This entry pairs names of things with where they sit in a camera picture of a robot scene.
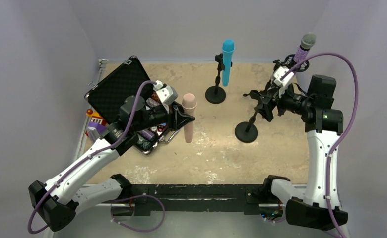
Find pink microphone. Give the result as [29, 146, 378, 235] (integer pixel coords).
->
[182, 93, 197, 143]

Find black tripod shock-mount stand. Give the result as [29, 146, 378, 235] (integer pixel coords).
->
[243, 54, 309, 99]

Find black round-base stand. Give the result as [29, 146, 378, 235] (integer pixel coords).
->
[235, 111, 258, 143]
[205, 53, 226, 104]

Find blue microphone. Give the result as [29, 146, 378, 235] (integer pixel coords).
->
[222, 39, 235, 87]

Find purple glitter microphone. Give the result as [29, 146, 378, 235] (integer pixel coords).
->
[293, 32, 316, 63]

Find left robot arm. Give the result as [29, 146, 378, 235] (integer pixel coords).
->
[27, 93, 197, 234]

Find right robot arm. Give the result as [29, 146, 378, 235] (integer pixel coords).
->
[248, 75, 348, 231]

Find black poker chip case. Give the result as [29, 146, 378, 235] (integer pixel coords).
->
[85, 56, 168, 155]

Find purple toy box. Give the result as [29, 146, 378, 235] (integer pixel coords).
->
[85, 109, 109, 142]

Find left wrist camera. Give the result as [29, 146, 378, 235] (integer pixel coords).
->
[154, 80, 178, 106]

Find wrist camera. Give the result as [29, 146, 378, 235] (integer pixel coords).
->
[270, 66, 295, 98]
[154, 80, 178, 106]

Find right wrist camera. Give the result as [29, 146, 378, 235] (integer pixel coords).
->
[270, 66, 295, 98]

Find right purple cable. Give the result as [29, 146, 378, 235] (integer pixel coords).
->
[280, 52, 359, 238]

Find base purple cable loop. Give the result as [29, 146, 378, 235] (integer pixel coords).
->
[110, 195, 166, 233]

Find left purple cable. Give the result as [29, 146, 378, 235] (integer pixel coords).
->
[27, 80, 158, 235]

